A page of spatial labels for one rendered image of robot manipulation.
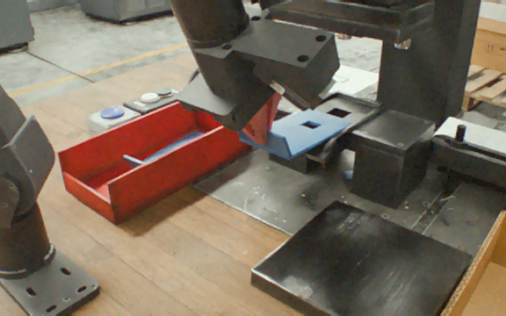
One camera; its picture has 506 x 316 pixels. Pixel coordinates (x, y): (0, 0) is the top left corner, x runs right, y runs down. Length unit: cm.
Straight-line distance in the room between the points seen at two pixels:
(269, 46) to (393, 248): 26
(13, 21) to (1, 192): 466
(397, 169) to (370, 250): 12
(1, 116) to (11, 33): 466
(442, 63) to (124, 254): 56
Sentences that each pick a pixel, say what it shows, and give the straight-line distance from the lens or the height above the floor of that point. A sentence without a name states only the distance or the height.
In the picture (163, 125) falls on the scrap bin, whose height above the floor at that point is 93.
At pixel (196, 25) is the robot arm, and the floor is 115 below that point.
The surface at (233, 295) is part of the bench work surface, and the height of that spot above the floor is 90.
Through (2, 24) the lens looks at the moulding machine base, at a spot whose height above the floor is 31.
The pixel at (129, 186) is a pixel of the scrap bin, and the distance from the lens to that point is 57.
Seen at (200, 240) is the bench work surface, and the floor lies 90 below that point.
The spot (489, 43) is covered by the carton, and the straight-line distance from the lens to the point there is 396.
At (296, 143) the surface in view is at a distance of 53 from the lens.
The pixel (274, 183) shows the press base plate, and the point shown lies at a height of 90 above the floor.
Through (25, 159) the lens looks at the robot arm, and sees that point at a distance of 45.
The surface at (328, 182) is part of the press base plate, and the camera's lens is 64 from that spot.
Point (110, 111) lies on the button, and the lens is 79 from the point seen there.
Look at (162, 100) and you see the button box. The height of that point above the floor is 93.
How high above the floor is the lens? 124
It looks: 29 degrees down
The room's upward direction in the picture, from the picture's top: straight up
